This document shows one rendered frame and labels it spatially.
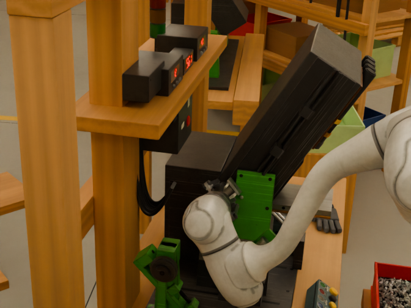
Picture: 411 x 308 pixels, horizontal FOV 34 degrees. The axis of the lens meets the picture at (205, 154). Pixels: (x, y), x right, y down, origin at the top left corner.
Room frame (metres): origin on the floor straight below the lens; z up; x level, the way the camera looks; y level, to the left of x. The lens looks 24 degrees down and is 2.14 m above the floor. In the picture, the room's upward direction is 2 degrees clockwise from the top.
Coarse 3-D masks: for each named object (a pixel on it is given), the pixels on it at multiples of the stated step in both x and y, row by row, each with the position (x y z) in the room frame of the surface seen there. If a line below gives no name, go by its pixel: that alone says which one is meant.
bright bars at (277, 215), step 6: (276, 216) 1.91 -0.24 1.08; (282, 216) 1.93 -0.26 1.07; (282, 222) 1.90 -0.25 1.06; (300, 240) 1.88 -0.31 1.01; (300, 246) 1.88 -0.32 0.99; (294, 252) 1.88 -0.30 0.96; (300, 252) 1.88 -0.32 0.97; (294, 258) 1.88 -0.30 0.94; (300, 258) 1.88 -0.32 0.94; (294, 264) 1.88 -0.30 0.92; (300, 264) 1.88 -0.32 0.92
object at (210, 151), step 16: (192, 144) 2.09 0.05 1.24; (208, 144) 2.09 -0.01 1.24; (224, 144) 2.10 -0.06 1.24; (176, 160) 1.96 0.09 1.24; (192, 160) 1.96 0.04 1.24; (208, 160) 1.97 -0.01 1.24; (224, 160) 1.97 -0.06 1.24; (176, 176) 1.92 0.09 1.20; (192, 176) 1.91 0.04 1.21; (208, 176) 1.90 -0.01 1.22; (176, 192) 1.91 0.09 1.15; (192, 192) 1.90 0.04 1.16; (176, 208) 1.91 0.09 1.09; (176, 224) 1.91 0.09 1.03; (192, 256) 1.90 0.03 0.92
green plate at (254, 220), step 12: (240, 180) 1.82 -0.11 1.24; (252, 180) 1.82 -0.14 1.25; (264, 180) 1.81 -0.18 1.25; (252, 192) 1.81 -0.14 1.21; (264, 192) 1.80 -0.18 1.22; (240, 204) 1.80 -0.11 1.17; (252, 204) 1.80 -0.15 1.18; (264, 204) 1.79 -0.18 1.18; (240, 216) 1.79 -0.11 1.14; (252, 216) 1.79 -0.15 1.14; (264, 216) 1.78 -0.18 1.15; (240, 228) 1.78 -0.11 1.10; (252, 228) 1.78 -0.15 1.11; (264, 228) 1.77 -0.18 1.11; (252, 240) 1.77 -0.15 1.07
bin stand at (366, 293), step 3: (363, 291) 1.91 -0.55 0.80; (366, 291) 1.91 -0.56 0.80; (369, 291) 1.91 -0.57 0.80; (363, 294) 1.90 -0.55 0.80; (366, 294) 1.90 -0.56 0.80; (369, 294) 1.90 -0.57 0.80; (363, 297) 1.88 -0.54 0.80; (366, 297) 1.88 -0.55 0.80; (369, 297) 1.88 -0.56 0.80; (363, 300) 1.86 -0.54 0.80; (366, 300) 1.86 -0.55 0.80; (369, 300) 1.86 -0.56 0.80; (363, 303) 1.85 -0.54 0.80; (366, 303) 1.85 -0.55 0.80; (369, 303) 1.85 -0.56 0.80; (363, 306) 1.83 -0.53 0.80; (366, 306) 1.83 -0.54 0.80; (369, 306) 1.83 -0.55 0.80
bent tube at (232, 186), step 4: (228, 180) 1.79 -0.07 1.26; (232, 180) 1.82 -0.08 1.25; (232, 184) 1.79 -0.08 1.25; (236, 184) 1.82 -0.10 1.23; (228, 188) 1.79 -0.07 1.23; (232, 188) 1.78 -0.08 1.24; (236, 188) 1.79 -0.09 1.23; (224, 192) 1.79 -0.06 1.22; (228, 192) 1.79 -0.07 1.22; (232, 192) 1.79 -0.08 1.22; (236, 192) 1.78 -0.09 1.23; (240, 192) 1.79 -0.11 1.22; (228, 196) 1.79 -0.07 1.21
